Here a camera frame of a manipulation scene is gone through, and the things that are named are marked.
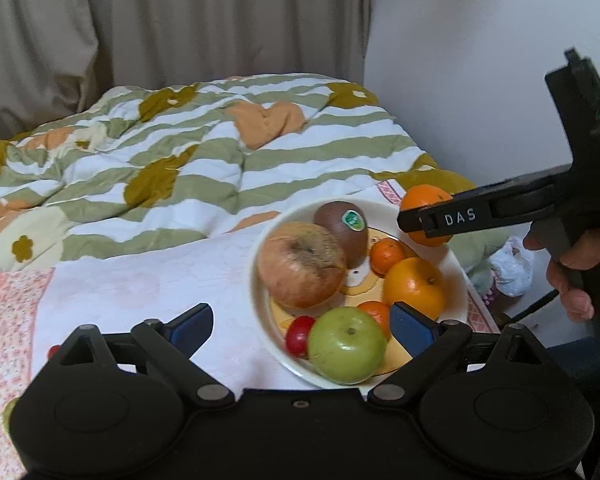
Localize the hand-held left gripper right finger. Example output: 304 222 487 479
367 301 541 408

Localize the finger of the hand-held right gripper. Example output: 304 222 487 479
397 186 501 235

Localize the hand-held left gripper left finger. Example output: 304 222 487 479
57 302 236 408

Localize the small mandarin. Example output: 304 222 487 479
400 185 453 248
370 238 406 277
357 301 392 341

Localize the large orange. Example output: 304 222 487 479
383 257 447 321

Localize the green apple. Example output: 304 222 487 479
307 306 388 386
1 397 21 436

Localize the cream oval plate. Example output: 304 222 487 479
250 203 468 390

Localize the large red apple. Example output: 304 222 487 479
257 221 347 309

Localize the person's right hand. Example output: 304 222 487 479
522 232 600 322

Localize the brown kiwi with sticker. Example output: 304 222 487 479
313 200 368 270

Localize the pink floral bed sheet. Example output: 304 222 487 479
0 180 501 480

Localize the white plastic bag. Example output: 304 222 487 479
489 240 536 297

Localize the green striped floral quilt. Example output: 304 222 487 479
0 74 503 291

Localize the beige curtain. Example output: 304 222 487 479
0 0 371 138

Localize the black cable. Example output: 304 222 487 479
510 290 561 323

